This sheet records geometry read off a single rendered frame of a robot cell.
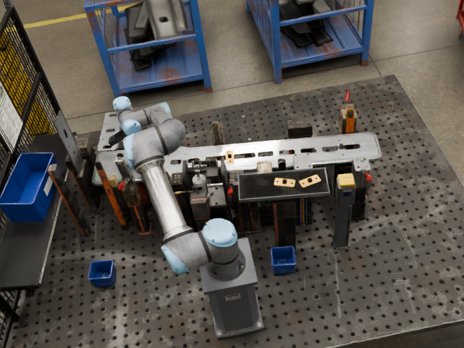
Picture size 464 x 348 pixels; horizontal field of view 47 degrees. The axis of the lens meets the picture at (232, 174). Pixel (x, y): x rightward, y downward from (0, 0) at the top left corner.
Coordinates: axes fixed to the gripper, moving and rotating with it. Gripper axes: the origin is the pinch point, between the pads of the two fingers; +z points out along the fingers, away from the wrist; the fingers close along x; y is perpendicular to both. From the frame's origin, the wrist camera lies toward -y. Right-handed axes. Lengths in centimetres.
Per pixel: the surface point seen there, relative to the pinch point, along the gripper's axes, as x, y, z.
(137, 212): -23.6, 0.3, 14.2
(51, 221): -38, -33, -2
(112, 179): -19.0, -7.1, -5.0
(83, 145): 6.1, -25.2, -4.7
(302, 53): 188, 101, 84
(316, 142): 0, 88, 2
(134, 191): -24.3, 2.6, -1.7
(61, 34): 281, -128, 99
